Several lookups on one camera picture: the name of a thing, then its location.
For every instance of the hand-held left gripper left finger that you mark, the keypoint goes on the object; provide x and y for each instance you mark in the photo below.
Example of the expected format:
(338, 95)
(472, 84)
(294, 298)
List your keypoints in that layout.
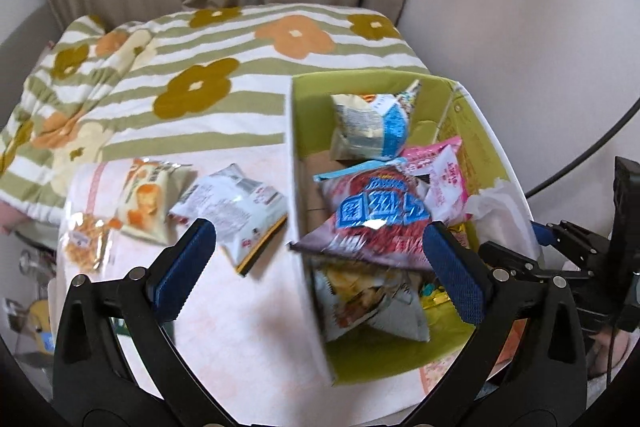
(185, 267)

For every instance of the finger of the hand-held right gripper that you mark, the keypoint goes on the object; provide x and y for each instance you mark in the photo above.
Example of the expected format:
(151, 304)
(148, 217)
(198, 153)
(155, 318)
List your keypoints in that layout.
(542, 232)
(505, 255)

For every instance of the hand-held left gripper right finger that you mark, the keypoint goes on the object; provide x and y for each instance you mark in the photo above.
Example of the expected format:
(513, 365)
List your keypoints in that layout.
(452, 272)

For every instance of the gold snack packet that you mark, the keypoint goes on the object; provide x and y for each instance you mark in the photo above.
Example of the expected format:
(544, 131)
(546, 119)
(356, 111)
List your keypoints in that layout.
(435, 299)

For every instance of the white red-label snack packet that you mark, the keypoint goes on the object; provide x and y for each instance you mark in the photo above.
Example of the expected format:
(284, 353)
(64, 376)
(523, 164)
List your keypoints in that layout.
(230, 207)

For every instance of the cream bread snack packet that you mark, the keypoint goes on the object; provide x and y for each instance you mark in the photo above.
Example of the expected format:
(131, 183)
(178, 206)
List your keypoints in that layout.
(145, 202)

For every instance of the white food-picture snack packet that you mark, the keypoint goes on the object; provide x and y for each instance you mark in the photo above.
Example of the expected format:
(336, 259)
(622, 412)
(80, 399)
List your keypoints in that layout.
(370, 307)

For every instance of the pink and white snack packet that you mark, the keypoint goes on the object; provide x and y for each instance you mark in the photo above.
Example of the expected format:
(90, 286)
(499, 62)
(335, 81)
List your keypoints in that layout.
(445, 182)

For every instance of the red blue-label snack packet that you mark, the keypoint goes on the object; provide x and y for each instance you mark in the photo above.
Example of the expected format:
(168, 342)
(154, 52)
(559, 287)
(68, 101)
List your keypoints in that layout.
(375, 217)

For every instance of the clear orange snack bag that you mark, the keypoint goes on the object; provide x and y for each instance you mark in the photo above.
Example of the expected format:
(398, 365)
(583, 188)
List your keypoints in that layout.
(85, 244)

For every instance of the white and blue snack packet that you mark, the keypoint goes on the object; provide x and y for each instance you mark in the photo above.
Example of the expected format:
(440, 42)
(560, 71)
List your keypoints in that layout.
(370, 127)

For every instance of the green cardboard box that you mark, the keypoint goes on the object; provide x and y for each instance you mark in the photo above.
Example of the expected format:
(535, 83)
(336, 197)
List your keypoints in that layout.
(320, 107)

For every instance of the person's right hand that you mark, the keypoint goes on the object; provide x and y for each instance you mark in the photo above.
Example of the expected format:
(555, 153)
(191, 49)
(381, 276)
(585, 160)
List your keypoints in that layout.
(602, 352)

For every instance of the white crumpled paper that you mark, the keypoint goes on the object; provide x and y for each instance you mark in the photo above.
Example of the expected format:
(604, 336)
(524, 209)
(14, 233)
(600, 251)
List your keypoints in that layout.
(500, 207)

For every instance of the white table cover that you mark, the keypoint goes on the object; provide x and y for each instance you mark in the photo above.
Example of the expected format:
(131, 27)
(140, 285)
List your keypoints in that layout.
(240, 337)

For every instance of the pink floral cloth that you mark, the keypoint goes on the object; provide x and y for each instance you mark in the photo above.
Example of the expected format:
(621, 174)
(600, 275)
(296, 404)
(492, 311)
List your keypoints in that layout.
(437, 369)

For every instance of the yellow container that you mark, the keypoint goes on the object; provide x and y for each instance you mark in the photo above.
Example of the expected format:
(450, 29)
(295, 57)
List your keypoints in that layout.
(37, 316)

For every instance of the floral striped blanket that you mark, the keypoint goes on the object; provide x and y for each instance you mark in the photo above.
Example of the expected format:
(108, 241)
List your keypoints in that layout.
(225, 107)

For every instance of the pink bedding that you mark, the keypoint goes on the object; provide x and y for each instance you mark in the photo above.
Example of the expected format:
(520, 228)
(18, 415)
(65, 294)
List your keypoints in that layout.
(10, 218)

